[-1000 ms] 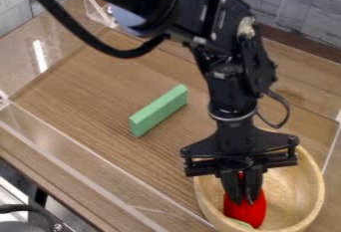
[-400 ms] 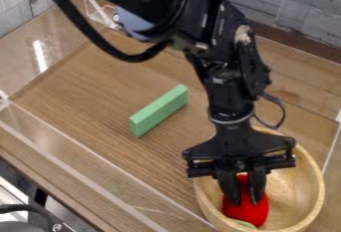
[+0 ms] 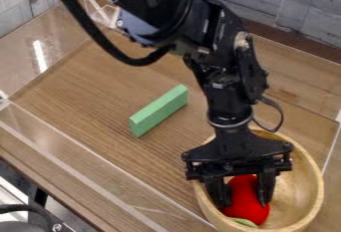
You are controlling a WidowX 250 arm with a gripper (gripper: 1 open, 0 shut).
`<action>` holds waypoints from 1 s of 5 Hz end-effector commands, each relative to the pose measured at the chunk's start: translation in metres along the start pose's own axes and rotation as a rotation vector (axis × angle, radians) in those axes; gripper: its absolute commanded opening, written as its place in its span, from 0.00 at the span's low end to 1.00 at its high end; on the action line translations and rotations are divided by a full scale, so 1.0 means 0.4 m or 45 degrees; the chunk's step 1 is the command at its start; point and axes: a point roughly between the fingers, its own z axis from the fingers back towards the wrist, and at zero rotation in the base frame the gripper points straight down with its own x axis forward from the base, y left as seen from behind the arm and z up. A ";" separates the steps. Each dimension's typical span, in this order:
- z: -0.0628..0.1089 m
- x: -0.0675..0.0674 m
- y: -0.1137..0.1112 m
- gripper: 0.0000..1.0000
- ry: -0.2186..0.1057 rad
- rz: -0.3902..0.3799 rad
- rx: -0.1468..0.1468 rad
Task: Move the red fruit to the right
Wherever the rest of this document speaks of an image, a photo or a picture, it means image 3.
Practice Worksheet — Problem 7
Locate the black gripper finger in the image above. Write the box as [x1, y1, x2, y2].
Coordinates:
[203, 177, 231, 209]
[256, 171, 276, 206]

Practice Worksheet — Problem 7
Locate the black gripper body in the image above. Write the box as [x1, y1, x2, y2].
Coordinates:
[180, 125, 294, 182]

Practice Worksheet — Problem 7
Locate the red plush strawberry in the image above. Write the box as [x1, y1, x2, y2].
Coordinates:
[221, 174, 270, 225]

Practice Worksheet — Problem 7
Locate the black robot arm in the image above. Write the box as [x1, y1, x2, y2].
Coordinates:
[109, 0, 292, 208]

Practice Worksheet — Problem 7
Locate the wooden bowl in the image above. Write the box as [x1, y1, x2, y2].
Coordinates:
[191, 126, 323, 232]

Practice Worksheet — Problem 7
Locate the green rectangular block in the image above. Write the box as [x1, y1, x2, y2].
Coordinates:
[129, 85, 187, 137]

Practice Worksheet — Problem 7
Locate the black table leg mount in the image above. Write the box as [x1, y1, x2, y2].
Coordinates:
[0, 187, 74, 232]

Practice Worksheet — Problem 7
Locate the clear acrylic corner bracket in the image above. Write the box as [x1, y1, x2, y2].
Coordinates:
[82, 0, 120, 29]

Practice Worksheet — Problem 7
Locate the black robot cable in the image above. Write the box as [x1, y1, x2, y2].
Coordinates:
[41, 0, 173, 67]

